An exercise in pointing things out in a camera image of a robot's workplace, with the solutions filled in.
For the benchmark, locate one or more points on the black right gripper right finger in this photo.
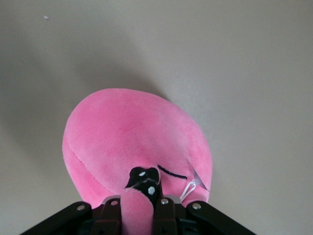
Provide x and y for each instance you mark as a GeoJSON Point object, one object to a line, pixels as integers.
{"type": "Point", "coordinates": [207, 215]}

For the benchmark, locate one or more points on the pink plush toy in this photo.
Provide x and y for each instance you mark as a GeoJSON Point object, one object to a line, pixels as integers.
{"type": "Point", "coordinates": [134, 134]}

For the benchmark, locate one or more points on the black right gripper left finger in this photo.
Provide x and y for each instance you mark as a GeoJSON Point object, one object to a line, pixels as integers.
{"type": "Point", "coordinates": [73, 218]}

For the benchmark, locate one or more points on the brown table cover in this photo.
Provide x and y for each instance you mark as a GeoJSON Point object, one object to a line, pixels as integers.
{"type": "Point", "coordinates": [220, 73]}

